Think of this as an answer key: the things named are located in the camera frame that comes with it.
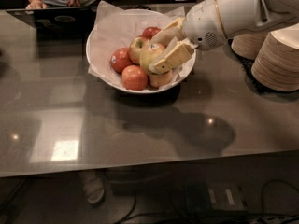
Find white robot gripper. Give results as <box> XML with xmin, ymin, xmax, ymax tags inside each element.
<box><xmin>149</xmin><ymin>0</ymin><xmax>227</xmax><ymax>75</ymax></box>

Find yellow-green front apple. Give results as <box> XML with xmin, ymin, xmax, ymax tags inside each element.
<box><xmin>139</xmin><ymin>43</ymin><xmax>165</xmax><ymax>75</ymax></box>

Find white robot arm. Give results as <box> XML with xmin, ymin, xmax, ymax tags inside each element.
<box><xmin>149</xmin><ymin>0</ymin><xmax>299</xmax><ymax>75</ymax></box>

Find dark red back apple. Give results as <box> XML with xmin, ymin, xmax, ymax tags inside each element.
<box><xmin>142</xmin><ymin>27</ymin><xmax>161</xmax><ymax>39</ymax></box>

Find yellow-red top apple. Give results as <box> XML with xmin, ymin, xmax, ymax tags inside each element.
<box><xmin>128</xmin><ymin>36</ymin><xmax>150</xmax><ymax>64</ymax></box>

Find orange apple behind front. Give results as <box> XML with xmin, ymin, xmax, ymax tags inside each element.
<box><xmin>149</xmin><ymin>71</ymin><xmax>173</xmax><ymax>88</ymax></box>

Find orange-red front-left apple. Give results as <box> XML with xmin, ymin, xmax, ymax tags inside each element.
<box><xmin>121</xmin><ymin>65</ymin><xmax>148</xmax><ymax>91</ymax></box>

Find red left apple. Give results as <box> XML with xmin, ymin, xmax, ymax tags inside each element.
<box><xmin>109</xmin><ymin>48</ymin><xmax>133</xmax><ymax>74</ymax></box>

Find white bowl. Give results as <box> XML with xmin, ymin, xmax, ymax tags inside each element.
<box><xmin>85</xmin><ymin>8</ymin><xmax>197</xmax><ymax>95</ymax></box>

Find person's right hand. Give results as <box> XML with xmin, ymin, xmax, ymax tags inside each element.
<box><xmin>26</xmin><ymin>0</ymin><xmax>47</xmax><ymax>9</ymax></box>

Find white paper liner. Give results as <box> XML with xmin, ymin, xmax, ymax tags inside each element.
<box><xmin>88</xmin><ymin>0</ymin><xmax>192</xmax><ymax>91</ymax></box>

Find rear stack of paper plates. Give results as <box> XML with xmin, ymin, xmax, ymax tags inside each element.
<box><xmin>231</xmin><ymin>32</ymin><xmax>267</xmax><ymax>60</ymax></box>

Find stack of paper plates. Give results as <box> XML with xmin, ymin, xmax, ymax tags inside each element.
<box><xmin>231</xmin><ymin>32</ymin><xmax>267</xmax><ymax>60</ymax></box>
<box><xmin>251</xmin><ymin>24</ymin><xmax>299</xmax><ymax>92</ymax></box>

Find black tray mat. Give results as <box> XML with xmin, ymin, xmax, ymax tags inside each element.
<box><xmin>233</xmin><ymin>51</ymin><xmax>271</xmax><ymax>94</ymax></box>

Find front stack of paper plates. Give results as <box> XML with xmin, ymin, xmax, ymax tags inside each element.
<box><xmin>251</xmin><ymin>24</ymin><xmax>299</xmax><ymax>92</ymax></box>

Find black laptop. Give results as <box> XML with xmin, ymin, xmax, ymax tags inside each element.
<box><xmin>7</xmin><ymin>6</ymin><xmax>96</xmax><ymax>39</ymax></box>

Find black cable on floor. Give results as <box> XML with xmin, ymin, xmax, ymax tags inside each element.
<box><xmin>102</xmin><ymin>171</ymin><xmax>299</xmax><ymax>224</ymax></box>

